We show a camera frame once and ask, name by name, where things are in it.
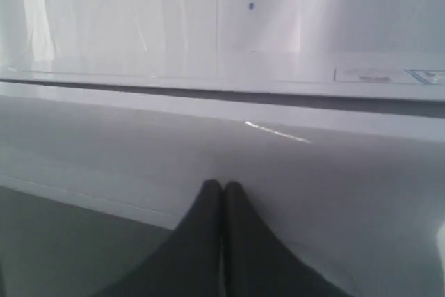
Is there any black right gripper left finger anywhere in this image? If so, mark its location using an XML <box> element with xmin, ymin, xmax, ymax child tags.
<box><xmin>93</xmin><ymin>180</ymin><xmax>223</xmax><ymax>296</ymax></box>

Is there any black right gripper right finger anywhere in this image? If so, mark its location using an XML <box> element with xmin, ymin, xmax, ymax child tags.
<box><xmin>222</xmin><ymin>182</ymin><xmax>348</xmax><ymax>296</ymax></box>

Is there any white microwave door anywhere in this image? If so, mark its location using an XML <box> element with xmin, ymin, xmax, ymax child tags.
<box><xmin>1</xmin><ymin>82</ymin><xmax>444</xmax><ymax>296</ymax></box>

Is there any white microwave oven body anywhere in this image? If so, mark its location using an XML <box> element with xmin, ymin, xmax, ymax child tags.
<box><xmin>1</xmin><ymin>51</ymin><xmax>444</xmax><ymax>118</ymax></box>

